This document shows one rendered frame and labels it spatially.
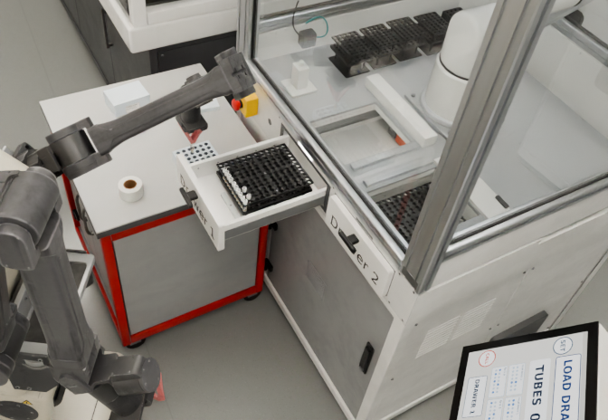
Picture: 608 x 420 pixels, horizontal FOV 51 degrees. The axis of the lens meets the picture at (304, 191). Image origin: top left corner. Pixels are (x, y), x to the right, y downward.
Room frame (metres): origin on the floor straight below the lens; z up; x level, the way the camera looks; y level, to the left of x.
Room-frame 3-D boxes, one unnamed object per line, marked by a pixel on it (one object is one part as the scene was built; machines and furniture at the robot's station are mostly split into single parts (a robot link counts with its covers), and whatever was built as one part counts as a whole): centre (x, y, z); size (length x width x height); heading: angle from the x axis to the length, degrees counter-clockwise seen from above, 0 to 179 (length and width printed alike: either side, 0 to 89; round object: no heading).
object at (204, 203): (1.15, 0.28, 0.87); 0.29 x 0.02 x 0.11; 36
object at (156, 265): (1.50, 0.50, 0.38); 0.62 x 0.58 x 0.76; 36
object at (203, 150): (1.41, 0.35, 0.78); 0.12 x 0.08 x 0.04; 128
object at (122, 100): (1.63, 0.63, 0.79); 0.13 x 0.09 x 0.05; 131
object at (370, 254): (1.08, -0.16, 0.87); 0.29 x 0.02 x 0.11; 36
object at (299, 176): (1.27, 0.12, 0.87); 0.22 x 0.18 x 0.06; 126
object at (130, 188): (1.24, 0.51, 0.78); 0.07 x 0.07 x 0.04
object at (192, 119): (1.41, 0.36, 0.96); 0.10 x 0.07 x 0.07; 37
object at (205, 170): (1.28, 0.11, 0.86); 0.40 x 0.26 x 0.06; 126
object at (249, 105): (1.60, 0.23, 0.88); 0.07 x 0.05 x 0.07; 36
